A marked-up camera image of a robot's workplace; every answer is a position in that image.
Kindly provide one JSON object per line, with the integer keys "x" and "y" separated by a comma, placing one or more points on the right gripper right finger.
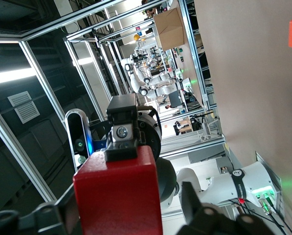
{"x": 209, "y": 220}

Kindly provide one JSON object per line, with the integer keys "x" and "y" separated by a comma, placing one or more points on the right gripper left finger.
{"x": 26, "y": 222}

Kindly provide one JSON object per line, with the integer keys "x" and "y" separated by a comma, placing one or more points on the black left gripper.
{"x": 149, "y": 137}

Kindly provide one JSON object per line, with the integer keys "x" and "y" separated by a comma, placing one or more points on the red wooden block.
{"x": 116, "y": 195}

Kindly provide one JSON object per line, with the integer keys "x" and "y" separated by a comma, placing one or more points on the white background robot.
{"x": 136, "y": 83}

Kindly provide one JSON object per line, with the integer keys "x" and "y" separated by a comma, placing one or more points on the black monitor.
{"x": 175, "y": 99}

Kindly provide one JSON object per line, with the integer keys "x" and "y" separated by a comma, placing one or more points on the white air vent grille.
{"x": 23, "y": 107}

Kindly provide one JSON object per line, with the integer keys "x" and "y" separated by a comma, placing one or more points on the brown table cover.
{"x": 253, "y": 98}

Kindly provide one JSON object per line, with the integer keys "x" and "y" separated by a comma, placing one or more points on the cardboard box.
{"x": 169, "y": 29}

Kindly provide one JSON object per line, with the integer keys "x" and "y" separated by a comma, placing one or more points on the ceiling light strip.
{"x": 4, "y": 77}

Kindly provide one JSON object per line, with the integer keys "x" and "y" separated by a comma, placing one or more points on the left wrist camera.
{"x": 76, "y": 137}

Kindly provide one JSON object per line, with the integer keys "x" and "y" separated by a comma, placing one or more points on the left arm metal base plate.
{"x": 275, "y": 178}

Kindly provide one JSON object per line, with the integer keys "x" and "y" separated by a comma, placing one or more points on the aluminium cell frame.
{"x": 194, "y": 49}

